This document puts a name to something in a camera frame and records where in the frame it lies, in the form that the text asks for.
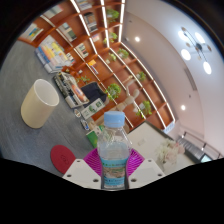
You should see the wooden wall shelf unit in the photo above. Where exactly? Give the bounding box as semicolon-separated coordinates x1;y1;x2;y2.
18;0;176;133

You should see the wooden artist mannequin figure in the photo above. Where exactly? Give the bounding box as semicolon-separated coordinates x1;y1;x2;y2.
109;75;143;116

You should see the dark blue chair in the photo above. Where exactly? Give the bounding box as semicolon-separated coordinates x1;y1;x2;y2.
80;81;108;104

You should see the ceiling air vent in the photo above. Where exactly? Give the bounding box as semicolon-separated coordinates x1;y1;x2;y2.
183;68;198;92

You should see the pale pink flower bouquet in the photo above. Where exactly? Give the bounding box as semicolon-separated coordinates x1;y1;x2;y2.
155;139;186;166

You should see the small green-white carton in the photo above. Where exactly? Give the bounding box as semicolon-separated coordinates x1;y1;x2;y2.
80;98;106;120

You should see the round-bulb ceiling chandelier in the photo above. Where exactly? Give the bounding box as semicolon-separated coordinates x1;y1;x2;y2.
177;26;213;76

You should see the stack of colourful books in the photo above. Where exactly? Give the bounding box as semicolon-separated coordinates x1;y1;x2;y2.
34;34;76;74

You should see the flat round red coaster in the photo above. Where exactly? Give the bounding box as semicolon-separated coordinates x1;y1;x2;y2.
50;144;78;175

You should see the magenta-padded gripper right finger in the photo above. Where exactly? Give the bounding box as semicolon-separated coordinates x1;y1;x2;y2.
126;148;166;190

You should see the stack of dark books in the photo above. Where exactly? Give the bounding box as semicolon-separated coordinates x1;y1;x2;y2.
53;71;90;109

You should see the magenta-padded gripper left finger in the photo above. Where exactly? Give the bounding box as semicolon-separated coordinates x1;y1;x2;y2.
62;148;103;190

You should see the clear blue-capped water bottle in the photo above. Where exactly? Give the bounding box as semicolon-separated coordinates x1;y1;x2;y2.
96;110;133;191

